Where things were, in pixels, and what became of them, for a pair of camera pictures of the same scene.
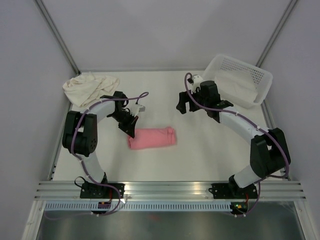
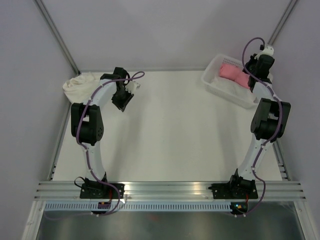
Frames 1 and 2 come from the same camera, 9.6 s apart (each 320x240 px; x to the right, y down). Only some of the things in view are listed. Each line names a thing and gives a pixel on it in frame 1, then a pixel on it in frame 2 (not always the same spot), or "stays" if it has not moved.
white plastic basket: x=240 y=83 stays
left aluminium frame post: x=58 y=36 stays
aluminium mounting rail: x=168 y=190 stays
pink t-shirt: x=151 y=137 → x=231 y=72
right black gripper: x=183 y=98 → x=252 y=58
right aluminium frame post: x=275 y=35 stays
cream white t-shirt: x=87 y=88 stays
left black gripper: x=129 y=129 → x=123 y=105
